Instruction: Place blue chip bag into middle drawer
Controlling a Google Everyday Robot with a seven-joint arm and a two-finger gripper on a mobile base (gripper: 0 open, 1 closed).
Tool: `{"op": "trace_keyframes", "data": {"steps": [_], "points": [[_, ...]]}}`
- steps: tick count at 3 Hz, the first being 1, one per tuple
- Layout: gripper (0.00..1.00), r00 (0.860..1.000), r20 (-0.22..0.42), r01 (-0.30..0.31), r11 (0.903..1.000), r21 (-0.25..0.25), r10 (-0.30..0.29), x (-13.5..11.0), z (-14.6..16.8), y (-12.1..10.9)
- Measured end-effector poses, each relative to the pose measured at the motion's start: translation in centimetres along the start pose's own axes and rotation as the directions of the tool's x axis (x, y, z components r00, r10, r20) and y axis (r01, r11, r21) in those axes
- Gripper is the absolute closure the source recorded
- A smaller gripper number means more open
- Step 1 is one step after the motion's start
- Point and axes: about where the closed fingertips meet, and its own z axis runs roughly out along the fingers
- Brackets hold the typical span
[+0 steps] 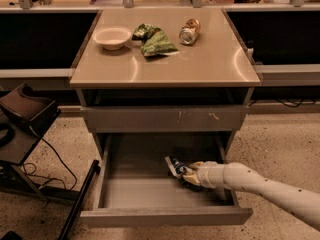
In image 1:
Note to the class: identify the green chip bag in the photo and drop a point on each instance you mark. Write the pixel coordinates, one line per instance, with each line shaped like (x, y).
(153, 40)

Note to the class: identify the open middle drawer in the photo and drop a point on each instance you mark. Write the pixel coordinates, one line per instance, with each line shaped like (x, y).
(135, 187)

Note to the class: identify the crushed gold soda can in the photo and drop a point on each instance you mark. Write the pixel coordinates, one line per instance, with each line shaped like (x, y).
(189, 32)

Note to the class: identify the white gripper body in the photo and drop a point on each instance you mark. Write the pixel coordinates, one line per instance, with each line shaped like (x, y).
(207, 174)

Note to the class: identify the blue chip bag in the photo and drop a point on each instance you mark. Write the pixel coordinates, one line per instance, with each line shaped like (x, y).
(178, 169)

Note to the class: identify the closed top drawer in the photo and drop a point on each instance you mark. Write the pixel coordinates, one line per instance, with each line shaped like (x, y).
(137, 119)

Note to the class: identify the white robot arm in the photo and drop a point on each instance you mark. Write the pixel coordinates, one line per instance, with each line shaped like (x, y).
(301, 203)

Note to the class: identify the white bowl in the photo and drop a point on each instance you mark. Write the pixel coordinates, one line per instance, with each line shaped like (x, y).
(112, 38)

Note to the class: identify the grey drawer cabinet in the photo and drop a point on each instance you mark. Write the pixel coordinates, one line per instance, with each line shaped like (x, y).
(213, 71)

